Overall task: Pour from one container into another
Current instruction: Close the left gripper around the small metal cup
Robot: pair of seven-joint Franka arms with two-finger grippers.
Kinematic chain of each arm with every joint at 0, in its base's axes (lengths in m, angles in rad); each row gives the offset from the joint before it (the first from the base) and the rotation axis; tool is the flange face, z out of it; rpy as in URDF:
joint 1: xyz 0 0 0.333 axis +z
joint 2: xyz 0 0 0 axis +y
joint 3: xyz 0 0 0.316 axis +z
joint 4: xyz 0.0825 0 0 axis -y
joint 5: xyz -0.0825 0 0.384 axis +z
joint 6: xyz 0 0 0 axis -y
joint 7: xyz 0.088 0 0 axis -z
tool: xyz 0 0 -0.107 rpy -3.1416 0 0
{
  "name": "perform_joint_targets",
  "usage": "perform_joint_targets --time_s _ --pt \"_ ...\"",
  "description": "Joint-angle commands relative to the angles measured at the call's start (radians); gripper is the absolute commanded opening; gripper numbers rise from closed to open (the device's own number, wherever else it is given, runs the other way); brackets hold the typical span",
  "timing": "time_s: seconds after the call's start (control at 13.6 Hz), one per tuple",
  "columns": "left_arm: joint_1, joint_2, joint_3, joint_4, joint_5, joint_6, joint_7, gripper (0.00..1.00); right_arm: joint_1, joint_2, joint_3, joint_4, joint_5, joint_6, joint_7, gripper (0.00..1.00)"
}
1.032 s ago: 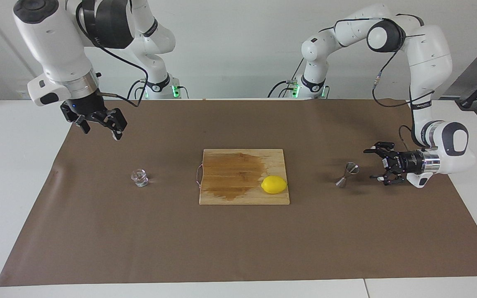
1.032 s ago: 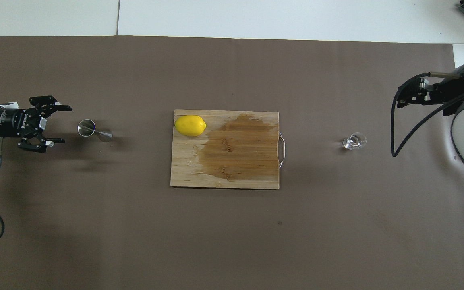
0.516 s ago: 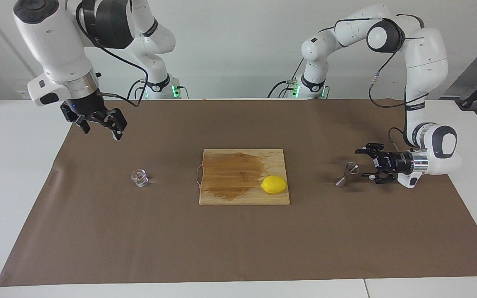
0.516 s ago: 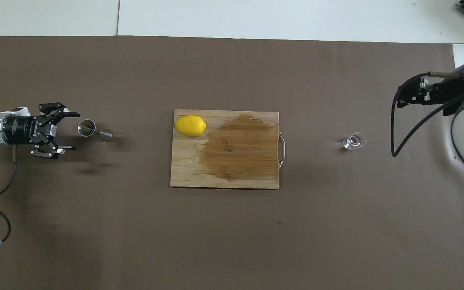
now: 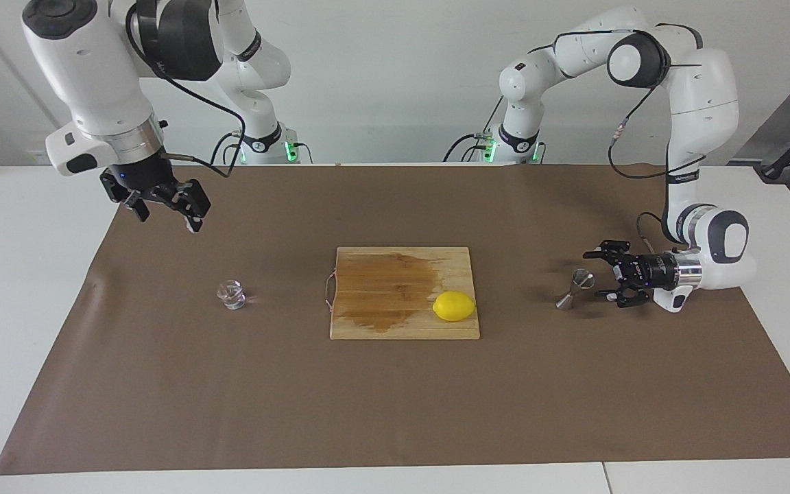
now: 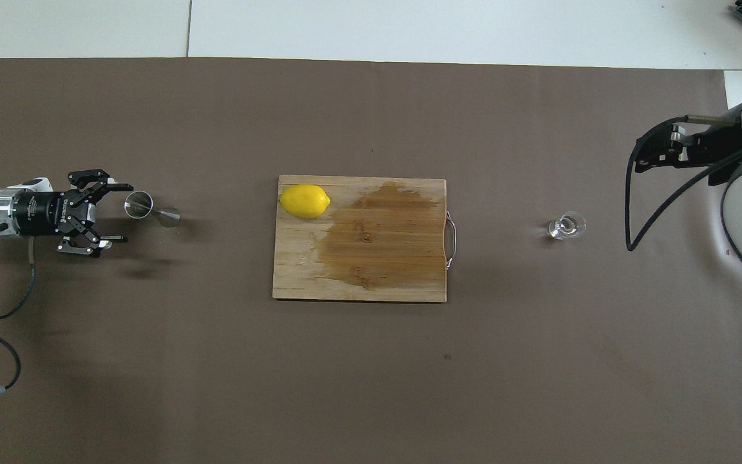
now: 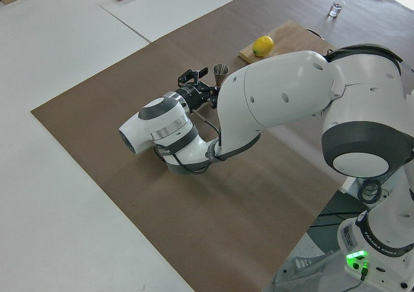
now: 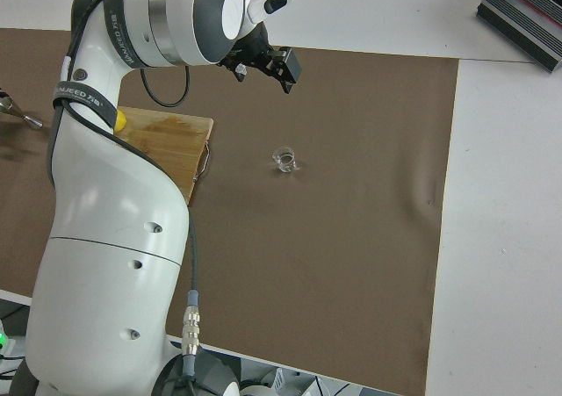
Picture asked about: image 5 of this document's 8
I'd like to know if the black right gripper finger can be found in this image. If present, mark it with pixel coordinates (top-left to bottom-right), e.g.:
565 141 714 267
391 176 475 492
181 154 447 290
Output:
162 180 212 234
123 189 152 222

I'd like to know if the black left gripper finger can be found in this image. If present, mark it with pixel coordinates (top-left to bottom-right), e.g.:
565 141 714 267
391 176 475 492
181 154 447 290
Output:
595 285 648 309
583 240 632 270

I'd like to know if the steel double jigger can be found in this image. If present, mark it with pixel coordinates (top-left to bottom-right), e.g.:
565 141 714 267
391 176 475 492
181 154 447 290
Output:
555 268 596 311

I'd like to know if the small clear glass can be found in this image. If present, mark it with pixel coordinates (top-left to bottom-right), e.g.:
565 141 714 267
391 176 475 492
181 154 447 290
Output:
216 279 248 311

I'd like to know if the yellow lemon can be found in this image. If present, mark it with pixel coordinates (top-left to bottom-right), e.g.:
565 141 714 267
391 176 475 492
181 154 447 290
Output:
432 290 477 322

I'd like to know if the brown paper table mat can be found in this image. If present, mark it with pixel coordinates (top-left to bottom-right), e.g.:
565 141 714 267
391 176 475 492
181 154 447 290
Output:
0 163 790 475

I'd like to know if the wooden cutting board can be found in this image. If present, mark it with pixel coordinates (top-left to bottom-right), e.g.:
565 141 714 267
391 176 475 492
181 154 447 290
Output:
324 246 481 341

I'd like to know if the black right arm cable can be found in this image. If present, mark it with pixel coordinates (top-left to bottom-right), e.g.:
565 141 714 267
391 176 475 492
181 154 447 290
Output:
125 0 248 179

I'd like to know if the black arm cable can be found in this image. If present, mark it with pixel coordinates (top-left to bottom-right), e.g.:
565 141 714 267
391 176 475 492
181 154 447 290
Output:
608 23 706 256
125 0 248 179

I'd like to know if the black base cable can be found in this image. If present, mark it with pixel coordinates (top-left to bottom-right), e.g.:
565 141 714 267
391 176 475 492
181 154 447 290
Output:
211 130 245 165
444 134 485 163

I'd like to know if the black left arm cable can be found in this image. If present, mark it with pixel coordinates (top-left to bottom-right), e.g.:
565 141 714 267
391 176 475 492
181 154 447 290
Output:
608 23 706 256

